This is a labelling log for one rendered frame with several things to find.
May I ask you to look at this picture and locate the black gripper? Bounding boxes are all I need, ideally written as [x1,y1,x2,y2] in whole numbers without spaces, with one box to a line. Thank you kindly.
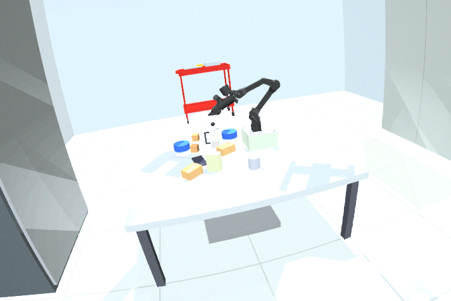
[208,98,229,116]

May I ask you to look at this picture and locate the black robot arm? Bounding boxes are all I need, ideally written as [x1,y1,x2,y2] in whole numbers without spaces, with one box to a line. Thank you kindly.
[213,77,281,132]

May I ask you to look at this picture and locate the grey cylinder with white top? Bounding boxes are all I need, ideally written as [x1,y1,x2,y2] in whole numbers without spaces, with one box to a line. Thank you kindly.
[248,154,260,170]

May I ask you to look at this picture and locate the glass french press with black handle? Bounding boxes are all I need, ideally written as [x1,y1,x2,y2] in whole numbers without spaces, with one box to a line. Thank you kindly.
[204,122,221,148]

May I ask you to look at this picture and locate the grey-blue flat rectangular panel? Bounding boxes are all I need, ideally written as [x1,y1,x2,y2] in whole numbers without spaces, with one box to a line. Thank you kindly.
[191,155,206,167]

